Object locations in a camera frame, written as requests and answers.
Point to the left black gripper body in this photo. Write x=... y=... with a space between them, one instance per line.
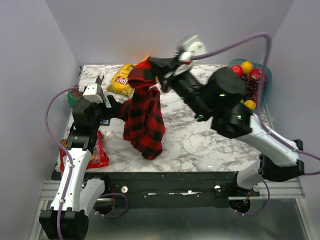
x=101 y=112

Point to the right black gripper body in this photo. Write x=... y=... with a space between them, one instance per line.
x=169 y=82

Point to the red black plaid shirt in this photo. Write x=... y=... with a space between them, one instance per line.
x=144 y=126

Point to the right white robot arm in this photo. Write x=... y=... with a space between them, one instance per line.
x=220 y=99

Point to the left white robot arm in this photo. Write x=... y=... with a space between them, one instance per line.
x=68 y=215

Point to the small black brooch card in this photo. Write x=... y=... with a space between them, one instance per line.
x=105 y=122

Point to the orange snack bag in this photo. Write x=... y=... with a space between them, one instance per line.
x=145 y=58

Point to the green bowl with brown paper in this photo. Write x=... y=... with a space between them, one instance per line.
x=73 y=96

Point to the yellow Lays chips bag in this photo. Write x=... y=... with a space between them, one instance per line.
x=120 y=81

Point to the red candy snack bag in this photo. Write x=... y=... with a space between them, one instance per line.
x=98 y=159

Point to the red apple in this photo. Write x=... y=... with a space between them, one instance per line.
x=238 y=70

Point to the orange fruit top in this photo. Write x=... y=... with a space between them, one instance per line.
x=247 y=67

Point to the orange fruit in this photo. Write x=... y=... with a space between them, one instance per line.
x=250 y=104
x=247 y=67

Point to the purple grape bunch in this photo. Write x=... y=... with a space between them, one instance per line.
x=252 y=82

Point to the red dragon fruit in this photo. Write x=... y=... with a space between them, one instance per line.
x=257 y=74

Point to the orange fruit bottom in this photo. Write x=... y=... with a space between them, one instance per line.
x=250 y=104

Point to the teal plastic fruit container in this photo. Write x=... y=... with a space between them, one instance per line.
x=263 y=86

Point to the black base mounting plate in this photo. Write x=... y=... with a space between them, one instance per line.
x=163 y=190

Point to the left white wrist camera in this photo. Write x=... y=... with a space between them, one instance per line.
x=92 y=93

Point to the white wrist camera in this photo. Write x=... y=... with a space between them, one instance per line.
x=92 y=93
x=189 y=47

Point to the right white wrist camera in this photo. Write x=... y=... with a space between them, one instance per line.
x=189 y=47

